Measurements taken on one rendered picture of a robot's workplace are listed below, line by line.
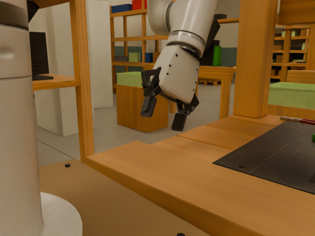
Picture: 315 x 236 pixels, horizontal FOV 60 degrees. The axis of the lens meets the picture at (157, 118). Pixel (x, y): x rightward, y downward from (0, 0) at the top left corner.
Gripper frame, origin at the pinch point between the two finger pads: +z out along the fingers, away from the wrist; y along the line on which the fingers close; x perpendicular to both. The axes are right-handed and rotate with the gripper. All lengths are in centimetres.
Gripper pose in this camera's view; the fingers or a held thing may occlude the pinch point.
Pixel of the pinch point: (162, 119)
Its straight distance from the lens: 57.4
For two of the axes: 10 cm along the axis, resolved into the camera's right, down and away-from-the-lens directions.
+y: -7.1, -3.3, -6.2
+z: -2.9, 9.4, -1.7
